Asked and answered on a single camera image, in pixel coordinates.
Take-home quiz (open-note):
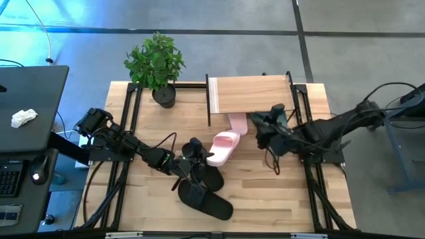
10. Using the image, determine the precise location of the black plant pot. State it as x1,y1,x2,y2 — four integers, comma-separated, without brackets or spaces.
151,82,177,110

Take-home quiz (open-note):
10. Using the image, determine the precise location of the black keyboard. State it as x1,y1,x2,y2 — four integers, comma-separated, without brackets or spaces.
0,159,24,199

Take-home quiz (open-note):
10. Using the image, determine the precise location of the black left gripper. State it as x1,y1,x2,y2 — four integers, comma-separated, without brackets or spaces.
165,151,215,179

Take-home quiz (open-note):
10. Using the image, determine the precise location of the black computer mouse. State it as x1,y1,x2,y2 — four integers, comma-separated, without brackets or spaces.
29,155,50,186

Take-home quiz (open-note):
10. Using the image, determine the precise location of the dark grey desk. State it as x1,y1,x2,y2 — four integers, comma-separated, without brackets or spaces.
0,65,70,235

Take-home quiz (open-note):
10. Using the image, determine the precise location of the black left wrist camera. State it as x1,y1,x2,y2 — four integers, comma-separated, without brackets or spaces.
181,137,205,157

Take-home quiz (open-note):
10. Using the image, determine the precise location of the black rubber slide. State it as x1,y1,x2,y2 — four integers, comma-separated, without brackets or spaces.
177,179,234,221
191,155,226,193

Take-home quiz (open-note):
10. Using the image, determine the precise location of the wooden shelf with black frame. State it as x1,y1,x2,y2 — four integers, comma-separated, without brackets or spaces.
205,71,298,127

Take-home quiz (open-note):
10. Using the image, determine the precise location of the silver phone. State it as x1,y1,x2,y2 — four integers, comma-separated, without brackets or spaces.
0,204,23,228

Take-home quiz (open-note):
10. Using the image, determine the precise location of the blue-grey metal table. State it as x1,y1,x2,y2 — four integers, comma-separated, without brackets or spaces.
384,82,425,194

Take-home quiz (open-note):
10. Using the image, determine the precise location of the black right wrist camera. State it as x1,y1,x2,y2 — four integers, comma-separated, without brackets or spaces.
270,103,286,120

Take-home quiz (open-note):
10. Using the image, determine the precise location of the white cable with black plug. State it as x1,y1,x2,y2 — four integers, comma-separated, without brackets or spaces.
25,0,54,64

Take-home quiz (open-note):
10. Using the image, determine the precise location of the black aluminium rig frame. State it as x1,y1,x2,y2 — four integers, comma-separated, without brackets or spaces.
74,71,358,239

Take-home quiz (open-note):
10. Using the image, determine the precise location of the green artificial plant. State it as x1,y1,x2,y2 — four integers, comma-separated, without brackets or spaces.
123,31,187,92

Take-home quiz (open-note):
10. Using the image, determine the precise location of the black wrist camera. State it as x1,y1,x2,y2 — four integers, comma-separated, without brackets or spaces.
270,103,286,120
181,137,205,157

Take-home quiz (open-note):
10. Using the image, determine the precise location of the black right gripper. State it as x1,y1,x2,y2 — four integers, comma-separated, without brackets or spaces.
254,118,301,157

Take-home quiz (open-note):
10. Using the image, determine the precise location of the pink rubber slide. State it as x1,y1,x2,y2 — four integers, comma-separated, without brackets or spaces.
206,130,241,167
228,112,249,136

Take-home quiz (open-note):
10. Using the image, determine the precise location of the white crumpled tissue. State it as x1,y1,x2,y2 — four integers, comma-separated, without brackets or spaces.
11,108,39,129

